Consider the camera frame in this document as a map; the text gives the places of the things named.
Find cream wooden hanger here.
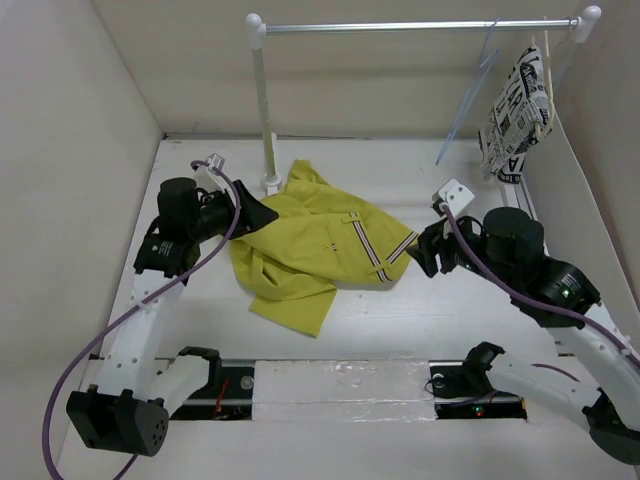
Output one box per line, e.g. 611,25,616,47
535,30,556,142

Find newspaper print garment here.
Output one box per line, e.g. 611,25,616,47
478,44,551,184

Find white clothes rack metal rail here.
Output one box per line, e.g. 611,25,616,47
245,5,602,195

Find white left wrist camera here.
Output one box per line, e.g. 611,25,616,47
190,153,226,179

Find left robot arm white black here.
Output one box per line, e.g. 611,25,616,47
66,177,278,457

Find yellow trousers with striped trim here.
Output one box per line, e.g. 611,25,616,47
230,160,418,337

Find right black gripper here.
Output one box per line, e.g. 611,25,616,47
404,207,518,290

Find aluminium side rail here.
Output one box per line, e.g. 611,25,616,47
498,180,538,220

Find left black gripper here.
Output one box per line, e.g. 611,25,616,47
188,180,277,243

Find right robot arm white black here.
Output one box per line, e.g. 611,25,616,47
406,207,639,466

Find blue transparent plastic hanger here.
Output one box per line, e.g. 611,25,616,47
435,18,500,166

